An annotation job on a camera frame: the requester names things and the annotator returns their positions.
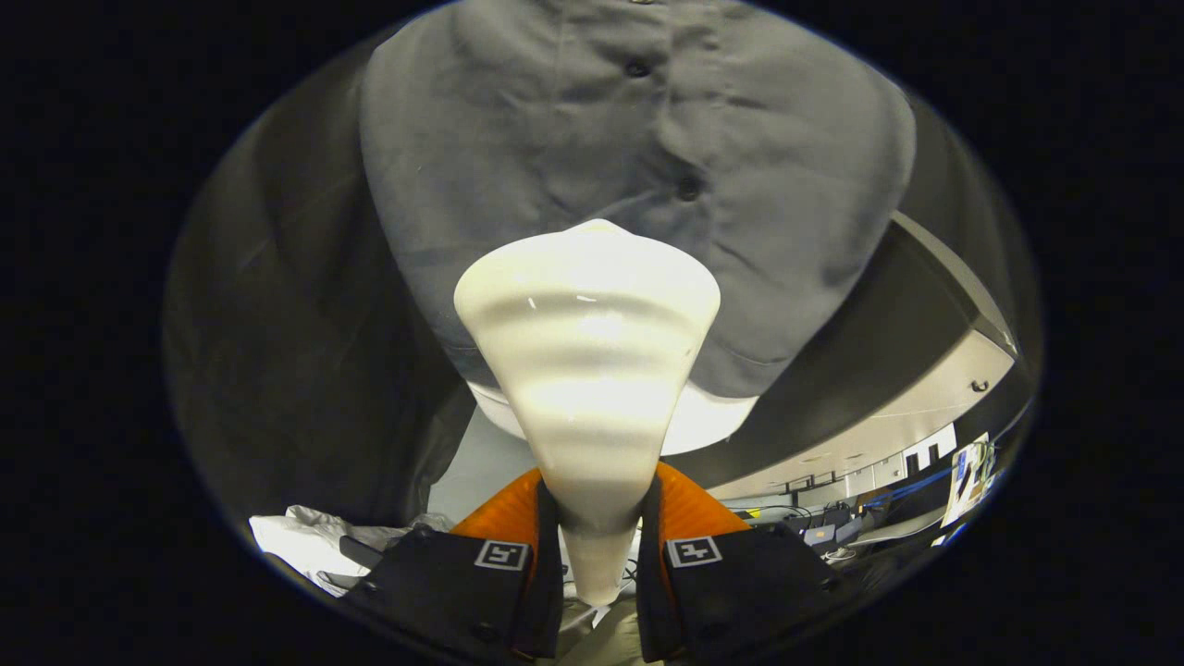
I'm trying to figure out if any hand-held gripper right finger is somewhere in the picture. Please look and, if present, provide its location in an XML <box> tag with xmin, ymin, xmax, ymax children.
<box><xmin>636</xmin><ymin>462</ymin><xmax>843</xmax><ymax>663</ymax></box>

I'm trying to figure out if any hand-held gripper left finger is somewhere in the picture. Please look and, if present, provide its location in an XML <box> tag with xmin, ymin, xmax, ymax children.
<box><xmin>342</xmin><ymin>467</ymin><xmax>565</xmax><ymax>663</ymax></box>

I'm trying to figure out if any white garment steamer head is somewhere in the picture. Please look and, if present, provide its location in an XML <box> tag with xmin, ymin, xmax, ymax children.
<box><xmin>453</xmin><ymin>219</ymin><xmax>722</xmax><ymax>607</ymax></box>

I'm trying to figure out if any grey button shirt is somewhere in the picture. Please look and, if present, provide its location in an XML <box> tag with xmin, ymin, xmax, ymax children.
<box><xmin>359</xmin><ymin>0</ymin><xmax>919</xmax><ymax>401</ymax></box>

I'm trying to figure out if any cluttered white desk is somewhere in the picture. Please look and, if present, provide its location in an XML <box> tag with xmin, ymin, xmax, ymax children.
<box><xmin>721</xmin><ymin>462</ymin><xmax>1000</xmax><ymax>567</ymax></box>

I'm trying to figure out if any white plastic bag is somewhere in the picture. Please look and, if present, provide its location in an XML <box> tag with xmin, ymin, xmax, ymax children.
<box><xmin>248</xmin><ymin>504</ymin><xmax>454</xmax><ymax>598</ymax></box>

